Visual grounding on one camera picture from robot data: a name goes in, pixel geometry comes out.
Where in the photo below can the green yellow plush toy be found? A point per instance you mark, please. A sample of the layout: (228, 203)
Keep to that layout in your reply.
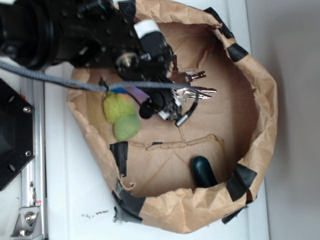
(121, 112)

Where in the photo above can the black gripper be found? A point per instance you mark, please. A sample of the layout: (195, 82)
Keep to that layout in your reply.
(137, 51)

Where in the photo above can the brown paper bag bin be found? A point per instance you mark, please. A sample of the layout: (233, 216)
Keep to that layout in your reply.
(150, 175)

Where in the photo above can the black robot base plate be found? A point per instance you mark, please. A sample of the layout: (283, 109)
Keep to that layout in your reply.
(16, 134)

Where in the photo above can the aluminium extrusion rail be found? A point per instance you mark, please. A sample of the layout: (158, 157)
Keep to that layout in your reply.
(33, 176)

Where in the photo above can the silver key bunch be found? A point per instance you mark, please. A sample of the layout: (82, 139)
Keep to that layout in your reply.
(184, 94)

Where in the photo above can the dark green rounded object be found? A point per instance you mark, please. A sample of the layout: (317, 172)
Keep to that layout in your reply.
(202, 173)

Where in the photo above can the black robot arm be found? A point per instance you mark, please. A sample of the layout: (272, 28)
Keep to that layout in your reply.
(37, 34)

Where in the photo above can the metal corner bracket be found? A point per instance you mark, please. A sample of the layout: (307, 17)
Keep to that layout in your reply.
(28, 225)

